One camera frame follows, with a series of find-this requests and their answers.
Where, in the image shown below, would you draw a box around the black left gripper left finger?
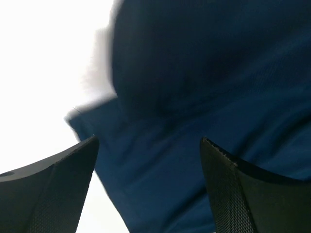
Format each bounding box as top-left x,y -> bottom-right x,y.
0,136 -> 99,233

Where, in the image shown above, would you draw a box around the navy blue shorts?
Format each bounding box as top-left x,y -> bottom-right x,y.
69,0 -> 311,233

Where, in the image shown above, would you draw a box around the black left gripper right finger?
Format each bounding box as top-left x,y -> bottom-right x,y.
200,138 -> 311,233

